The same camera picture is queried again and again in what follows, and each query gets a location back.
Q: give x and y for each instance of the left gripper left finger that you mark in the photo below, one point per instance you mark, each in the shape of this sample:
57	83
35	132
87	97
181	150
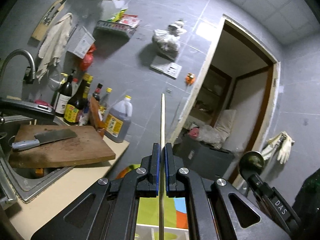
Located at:
149	185

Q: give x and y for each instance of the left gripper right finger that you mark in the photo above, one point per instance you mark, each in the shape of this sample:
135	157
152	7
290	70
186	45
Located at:
172	164

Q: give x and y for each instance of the wooden chopstick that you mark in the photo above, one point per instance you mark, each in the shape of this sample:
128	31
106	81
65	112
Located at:
162	171

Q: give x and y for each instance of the metal spoon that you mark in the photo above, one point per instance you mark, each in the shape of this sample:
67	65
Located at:
251	163

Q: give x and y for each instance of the white utensil caddy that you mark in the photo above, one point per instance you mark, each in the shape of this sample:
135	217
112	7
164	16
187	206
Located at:
144	231

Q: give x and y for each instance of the dark grey cabinet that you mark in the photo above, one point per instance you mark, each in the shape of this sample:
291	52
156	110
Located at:
202	158

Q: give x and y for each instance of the clear plastic bag on cabinet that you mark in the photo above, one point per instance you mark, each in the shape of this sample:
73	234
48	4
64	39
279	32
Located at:
209	135

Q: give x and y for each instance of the white rubber gloves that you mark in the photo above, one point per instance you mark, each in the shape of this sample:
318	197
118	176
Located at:
280	144

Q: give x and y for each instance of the white pillow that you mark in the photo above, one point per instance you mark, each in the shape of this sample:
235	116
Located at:
224	124

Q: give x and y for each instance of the large soy sauce jug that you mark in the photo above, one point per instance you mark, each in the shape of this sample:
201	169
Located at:
118	120

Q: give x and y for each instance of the wooden cutting board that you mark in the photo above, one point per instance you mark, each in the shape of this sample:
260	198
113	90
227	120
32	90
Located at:
87	147

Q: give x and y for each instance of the dark soy sauce bottle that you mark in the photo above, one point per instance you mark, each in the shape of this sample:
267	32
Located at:
78	101

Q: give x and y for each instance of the white plastic bag hanging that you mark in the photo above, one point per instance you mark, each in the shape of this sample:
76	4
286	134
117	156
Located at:
168	41

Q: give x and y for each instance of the dark wine bottle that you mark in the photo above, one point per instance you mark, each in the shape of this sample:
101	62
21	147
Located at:
63	96

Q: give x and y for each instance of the red plastic bag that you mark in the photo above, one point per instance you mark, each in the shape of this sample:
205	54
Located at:
88	58

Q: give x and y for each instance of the beige hanging towel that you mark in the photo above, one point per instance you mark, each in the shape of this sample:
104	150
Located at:
54	45

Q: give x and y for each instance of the wooden knife holder board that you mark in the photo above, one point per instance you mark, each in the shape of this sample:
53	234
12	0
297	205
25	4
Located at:
44	24

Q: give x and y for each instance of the metal sink faucet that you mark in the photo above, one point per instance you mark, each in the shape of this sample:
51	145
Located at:
25	62

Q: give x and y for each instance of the orange wall hook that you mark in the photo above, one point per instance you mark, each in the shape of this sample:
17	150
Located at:
190	79

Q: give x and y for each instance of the wall switch panel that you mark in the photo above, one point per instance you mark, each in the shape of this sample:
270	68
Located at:
166	67

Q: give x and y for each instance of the cleaver knife grey handle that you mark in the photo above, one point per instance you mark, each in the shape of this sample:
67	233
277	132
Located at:
43	138

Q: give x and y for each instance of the grey wall shelf rack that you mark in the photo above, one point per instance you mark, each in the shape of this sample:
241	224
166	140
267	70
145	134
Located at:
117	28

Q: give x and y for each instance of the white wall box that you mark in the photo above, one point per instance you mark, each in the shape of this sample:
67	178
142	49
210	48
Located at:
80	42

